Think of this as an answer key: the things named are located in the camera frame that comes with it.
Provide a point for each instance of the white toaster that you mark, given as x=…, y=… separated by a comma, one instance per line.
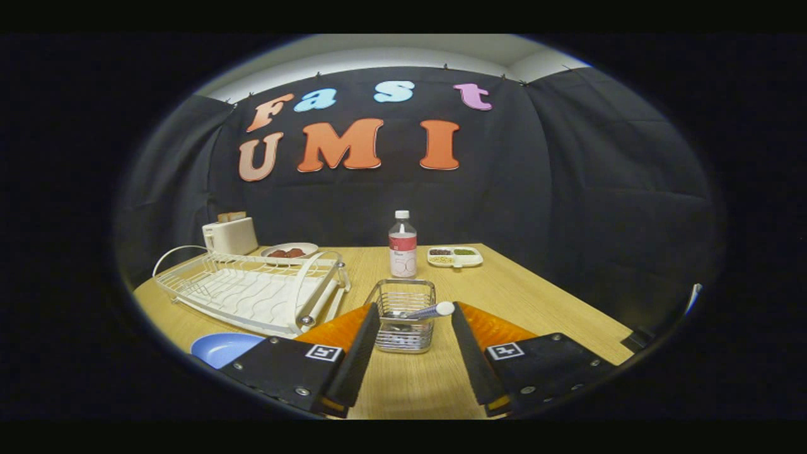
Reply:
x=230, y=236

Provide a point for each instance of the blue plate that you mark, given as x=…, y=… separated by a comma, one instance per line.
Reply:
x=220, y=348

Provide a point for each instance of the black backdrop cloth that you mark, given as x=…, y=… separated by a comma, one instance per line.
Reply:
x=599, y=189

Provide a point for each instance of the clear bottle with red label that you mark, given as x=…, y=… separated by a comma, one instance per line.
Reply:
x=403, y=249

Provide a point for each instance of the white divided tray with beans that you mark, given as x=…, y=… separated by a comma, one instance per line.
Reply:
x=455, y=257

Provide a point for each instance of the beige round plate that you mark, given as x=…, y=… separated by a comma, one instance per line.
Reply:
x=302, y=246

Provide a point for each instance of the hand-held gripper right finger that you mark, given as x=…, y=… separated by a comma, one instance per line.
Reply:
x=471, y=359

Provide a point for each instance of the toast slices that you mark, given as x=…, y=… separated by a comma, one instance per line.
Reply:
x=232, y=216

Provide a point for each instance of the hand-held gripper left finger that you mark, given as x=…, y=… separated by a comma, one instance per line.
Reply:
x=356, y=359

